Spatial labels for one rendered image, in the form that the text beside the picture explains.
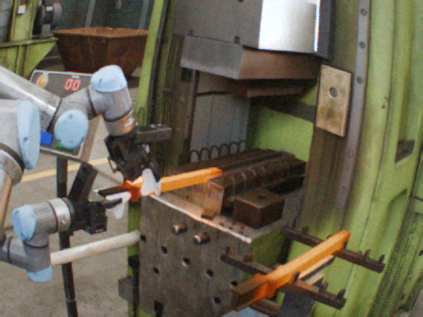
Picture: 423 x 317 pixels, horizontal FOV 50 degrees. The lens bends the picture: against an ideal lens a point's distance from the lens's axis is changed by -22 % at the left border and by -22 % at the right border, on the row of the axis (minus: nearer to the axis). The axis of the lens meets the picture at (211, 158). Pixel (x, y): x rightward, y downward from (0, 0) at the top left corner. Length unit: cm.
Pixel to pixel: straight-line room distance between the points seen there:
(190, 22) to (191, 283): 73
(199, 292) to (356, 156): 58
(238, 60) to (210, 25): 14
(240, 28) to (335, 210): 54
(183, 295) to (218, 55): 69
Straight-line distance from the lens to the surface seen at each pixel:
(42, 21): 662
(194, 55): 146
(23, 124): 82
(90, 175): 116
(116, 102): 115
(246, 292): 91
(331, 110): 136
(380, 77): 132
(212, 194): 146
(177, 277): 156
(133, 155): 124
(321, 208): 144
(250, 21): 134
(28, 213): 109
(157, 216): 154
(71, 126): 100
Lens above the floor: 148
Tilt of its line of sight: 17 degrees down
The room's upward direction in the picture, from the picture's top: 7 degrees clockwise
